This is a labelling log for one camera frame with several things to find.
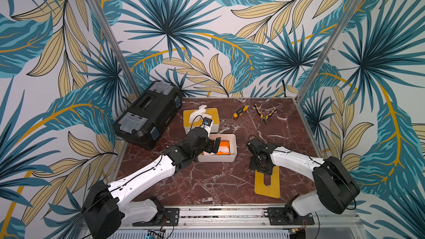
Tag white plastic tissue box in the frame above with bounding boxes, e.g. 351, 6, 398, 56
183, 105, 220, 134

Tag yellow wooden box lid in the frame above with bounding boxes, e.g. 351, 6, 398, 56
183, 108, 220, 128

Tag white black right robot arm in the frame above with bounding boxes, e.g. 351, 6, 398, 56
247, 137, 360, 218

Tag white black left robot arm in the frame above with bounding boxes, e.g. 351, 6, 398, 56
81, 127, 221, 239

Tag black plastic toolbox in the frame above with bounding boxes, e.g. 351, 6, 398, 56
114, 81, 183, 150

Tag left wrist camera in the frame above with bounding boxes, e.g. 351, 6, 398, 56
200, 117, 214, 135

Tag yellow black handled pliers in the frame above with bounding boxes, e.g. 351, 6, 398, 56
254, 103, 278, 124

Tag yellow handled screwdriver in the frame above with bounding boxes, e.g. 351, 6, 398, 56
233, 105, 249, 118

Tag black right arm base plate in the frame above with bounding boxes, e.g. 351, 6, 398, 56
264, 208, 315, 227

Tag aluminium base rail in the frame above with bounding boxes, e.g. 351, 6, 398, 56
79, 204, 363, 231

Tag white slotted cable duct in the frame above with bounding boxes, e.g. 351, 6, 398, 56
109, 229, 290, 239

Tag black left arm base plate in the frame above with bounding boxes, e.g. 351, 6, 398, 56
132, 208, 180, 227

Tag right aluminium corner post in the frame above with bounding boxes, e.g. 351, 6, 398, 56
294, 0, 361, 105

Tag aluminium corner post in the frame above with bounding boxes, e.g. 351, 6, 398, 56
294, 0, 361, 105
87, 0, 140, 97

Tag left aluminium corner post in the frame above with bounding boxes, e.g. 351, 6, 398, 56
87, 0, 140, 97

